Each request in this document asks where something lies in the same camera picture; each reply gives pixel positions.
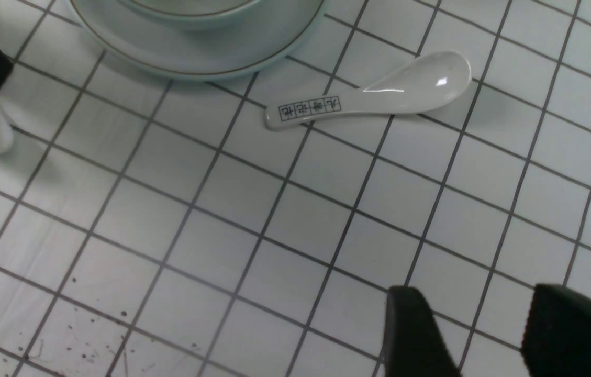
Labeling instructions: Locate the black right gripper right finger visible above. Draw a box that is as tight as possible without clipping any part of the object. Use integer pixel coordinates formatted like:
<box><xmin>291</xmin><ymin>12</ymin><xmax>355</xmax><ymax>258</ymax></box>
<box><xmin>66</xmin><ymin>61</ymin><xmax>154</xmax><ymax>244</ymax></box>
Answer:
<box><xmin>521</xmin><ymin>284</ymin><xmax>591</xmax><ymax>376</ymax></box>

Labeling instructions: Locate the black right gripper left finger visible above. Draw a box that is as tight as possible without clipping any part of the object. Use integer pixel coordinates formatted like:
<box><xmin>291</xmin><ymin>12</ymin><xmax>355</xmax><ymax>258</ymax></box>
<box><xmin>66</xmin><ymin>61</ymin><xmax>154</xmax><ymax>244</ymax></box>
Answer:
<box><xmin>383</xmin><ymin>286</ymin><xmax>461</xmax><ymax>376</ymax></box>

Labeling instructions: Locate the pale green bowl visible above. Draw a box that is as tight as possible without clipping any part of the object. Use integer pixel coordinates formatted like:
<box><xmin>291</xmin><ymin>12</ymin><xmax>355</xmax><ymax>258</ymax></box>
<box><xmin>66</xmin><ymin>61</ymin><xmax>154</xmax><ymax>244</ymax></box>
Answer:
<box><xmin>119</xmin><ymin>1</ymin><xmax>261</xmax><ymax>30</ymax></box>

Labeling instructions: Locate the white spoon with characters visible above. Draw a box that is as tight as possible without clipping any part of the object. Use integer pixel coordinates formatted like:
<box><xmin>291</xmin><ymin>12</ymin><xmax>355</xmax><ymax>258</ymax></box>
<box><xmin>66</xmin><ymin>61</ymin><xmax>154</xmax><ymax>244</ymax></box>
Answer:
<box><xmin>264</xmin><ymin>51</ymin><xmax>472</xmax><ymax>130</ymax></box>

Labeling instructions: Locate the pale green plate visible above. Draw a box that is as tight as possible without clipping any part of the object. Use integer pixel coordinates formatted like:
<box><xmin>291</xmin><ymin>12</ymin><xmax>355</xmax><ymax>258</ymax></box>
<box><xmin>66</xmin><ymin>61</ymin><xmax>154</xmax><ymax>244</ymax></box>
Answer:
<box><xmin>68</xmin><ymin>1</ymin><xmax>327</xmax><ymax>81</ymax></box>

